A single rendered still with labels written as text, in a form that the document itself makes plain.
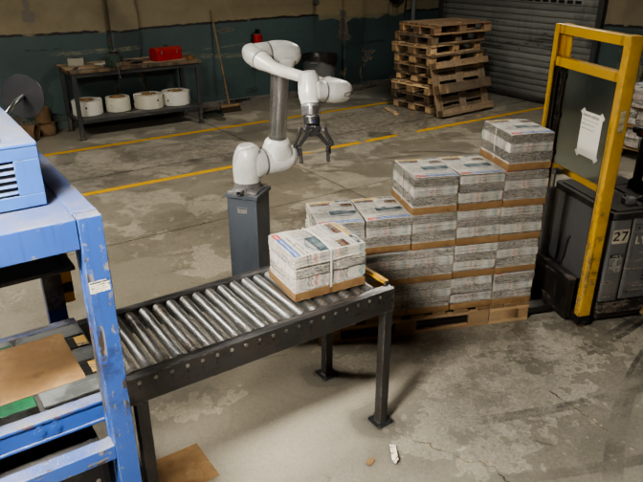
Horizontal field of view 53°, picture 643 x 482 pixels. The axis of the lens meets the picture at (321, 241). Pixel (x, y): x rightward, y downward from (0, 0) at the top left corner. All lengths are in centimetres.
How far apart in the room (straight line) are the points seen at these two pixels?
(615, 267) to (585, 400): 102
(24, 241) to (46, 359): 88
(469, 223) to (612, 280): 108
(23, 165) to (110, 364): 69
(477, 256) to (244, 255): 147
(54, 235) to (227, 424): 182
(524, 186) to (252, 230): 168
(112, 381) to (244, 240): 173
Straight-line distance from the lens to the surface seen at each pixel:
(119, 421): 238
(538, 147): 408
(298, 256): 285
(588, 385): 406
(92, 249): 205
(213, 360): 267
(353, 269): 303
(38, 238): 200
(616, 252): 449
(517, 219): 418
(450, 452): 340
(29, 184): 213
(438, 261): 404
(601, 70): 421
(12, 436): 249
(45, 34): 963
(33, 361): 278
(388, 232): 385
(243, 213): 373
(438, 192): 387
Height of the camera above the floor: 226
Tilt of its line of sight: 24 degrees down
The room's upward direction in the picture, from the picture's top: straight up
